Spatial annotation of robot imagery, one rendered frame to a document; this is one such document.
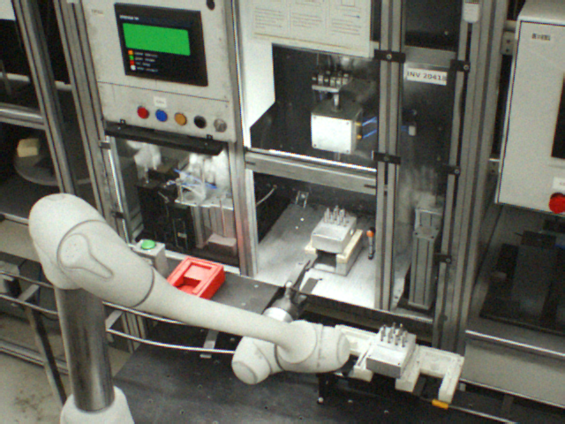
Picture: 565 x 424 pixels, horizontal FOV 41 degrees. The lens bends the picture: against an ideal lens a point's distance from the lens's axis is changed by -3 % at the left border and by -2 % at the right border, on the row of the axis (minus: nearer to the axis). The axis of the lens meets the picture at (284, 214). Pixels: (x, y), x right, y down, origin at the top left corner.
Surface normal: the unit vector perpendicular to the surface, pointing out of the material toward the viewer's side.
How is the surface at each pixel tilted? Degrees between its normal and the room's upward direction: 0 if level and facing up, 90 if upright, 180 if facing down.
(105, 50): 90
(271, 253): 0
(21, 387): 0
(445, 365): 0
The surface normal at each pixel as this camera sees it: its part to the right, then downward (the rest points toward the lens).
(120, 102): -0.40, 0.54
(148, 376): -0.04, -0.82
